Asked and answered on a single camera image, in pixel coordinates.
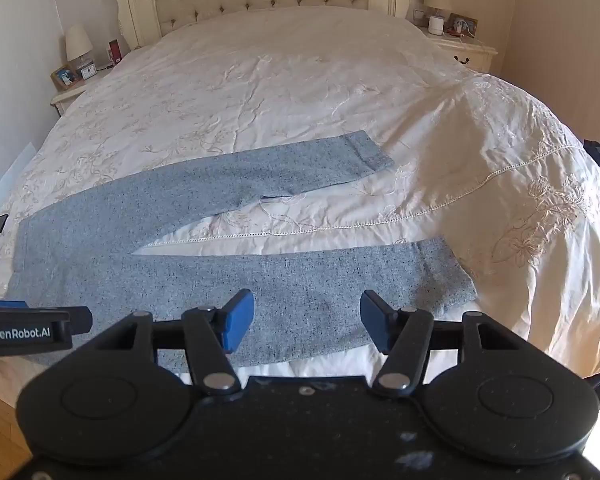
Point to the white cylindrical speaker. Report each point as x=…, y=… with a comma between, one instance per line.
x=436, y=26

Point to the cream embroidered bedspread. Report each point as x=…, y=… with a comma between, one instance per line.
x=290, y=85

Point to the small alarm clock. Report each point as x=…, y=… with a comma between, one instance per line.
x=88, y=71

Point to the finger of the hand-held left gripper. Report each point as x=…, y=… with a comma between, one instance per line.
x=80, y=320

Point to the red box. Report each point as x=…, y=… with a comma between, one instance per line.
x=114, y=51

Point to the cream nightstand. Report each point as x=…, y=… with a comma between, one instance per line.
x=467, y=52
x=66, y=99

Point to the grey-blue knitted sweater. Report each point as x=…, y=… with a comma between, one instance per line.
x=180, y=195

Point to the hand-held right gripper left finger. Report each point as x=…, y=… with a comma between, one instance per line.
x=237, y=320

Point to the white wall socket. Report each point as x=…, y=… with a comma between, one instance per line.
x=418, y=14

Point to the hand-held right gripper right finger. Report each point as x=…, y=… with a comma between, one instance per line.
x=375, y=322

